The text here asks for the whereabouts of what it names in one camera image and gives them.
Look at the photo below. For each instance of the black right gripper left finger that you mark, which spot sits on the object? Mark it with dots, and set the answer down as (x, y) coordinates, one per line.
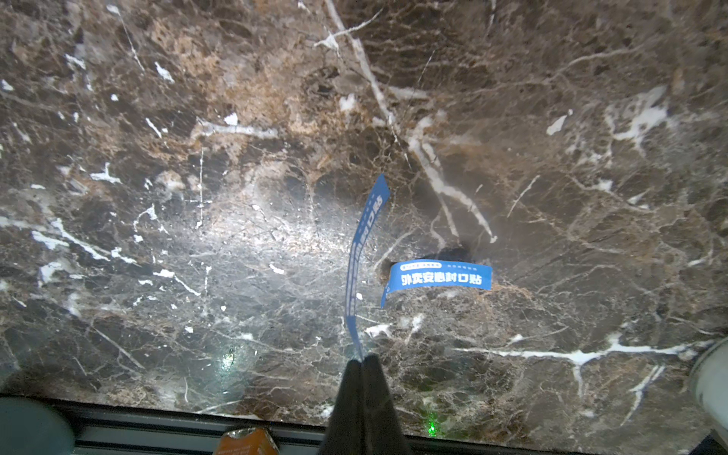
(345, 430)

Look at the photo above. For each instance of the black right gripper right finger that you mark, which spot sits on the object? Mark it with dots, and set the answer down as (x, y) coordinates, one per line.
(383, 434)

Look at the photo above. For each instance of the blue peeled label strip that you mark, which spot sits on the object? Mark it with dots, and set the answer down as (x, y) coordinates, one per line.
(433, 273)

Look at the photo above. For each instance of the small brown black cup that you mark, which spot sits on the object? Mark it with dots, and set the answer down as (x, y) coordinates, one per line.
(247, 441)

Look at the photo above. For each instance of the blue grey ceramic cup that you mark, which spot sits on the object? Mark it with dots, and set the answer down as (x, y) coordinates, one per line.
(31, 427)

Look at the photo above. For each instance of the white teal round object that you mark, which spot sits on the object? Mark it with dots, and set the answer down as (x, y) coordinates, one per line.
(708, 384)

